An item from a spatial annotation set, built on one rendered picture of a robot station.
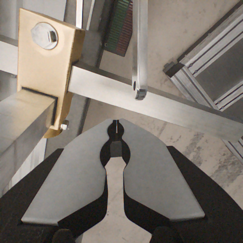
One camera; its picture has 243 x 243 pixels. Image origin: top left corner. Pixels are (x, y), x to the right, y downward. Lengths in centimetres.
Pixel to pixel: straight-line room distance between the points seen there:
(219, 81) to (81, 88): 88
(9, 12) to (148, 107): 38
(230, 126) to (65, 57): 22
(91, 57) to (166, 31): 78
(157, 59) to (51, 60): 93
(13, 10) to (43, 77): 30
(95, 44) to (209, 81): 75
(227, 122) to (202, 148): 127
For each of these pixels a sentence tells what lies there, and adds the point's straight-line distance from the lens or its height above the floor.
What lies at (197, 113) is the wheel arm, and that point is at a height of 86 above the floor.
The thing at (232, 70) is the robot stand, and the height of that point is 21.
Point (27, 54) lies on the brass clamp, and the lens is 19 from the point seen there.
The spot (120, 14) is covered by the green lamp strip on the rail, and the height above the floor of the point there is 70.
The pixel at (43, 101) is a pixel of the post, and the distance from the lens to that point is 18.
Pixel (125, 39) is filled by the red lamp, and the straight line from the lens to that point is 33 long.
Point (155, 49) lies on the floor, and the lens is 106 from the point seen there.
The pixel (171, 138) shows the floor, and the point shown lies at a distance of 134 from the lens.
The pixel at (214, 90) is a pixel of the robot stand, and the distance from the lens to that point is 101.
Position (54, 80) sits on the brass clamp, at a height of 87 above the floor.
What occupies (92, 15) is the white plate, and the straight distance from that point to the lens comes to 24.
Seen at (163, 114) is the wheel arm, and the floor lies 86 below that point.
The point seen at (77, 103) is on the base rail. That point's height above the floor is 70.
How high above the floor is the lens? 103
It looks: 61 degrees down
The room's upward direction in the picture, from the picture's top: 178 degrees clockwise
